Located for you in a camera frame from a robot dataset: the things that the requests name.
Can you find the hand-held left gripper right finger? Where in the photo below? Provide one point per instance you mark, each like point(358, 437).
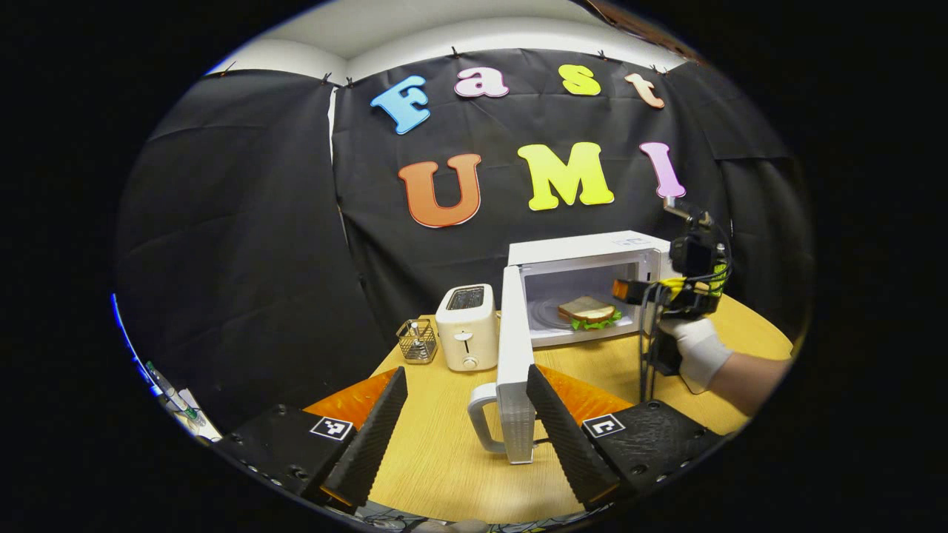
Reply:
point(566, 444)

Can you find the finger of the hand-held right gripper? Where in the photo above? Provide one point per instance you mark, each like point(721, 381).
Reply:
point(644, 291)

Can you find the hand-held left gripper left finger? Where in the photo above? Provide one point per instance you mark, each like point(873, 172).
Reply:
point(370, 444)

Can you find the sandwich with lettuce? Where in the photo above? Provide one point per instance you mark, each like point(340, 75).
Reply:
point(586, 311)

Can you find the white microwave oven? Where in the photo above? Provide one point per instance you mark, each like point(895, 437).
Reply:
point(570, 250)

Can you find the glass turntable plate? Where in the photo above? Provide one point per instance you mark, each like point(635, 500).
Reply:
point(544, 314)

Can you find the white toaster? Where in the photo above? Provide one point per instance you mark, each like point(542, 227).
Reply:
point(466, 333)

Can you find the white flat object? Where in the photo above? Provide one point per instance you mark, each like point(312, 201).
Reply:
point(204, 422)

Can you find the green pen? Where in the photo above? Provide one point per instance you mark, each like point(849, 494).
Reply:
point(172, 391)

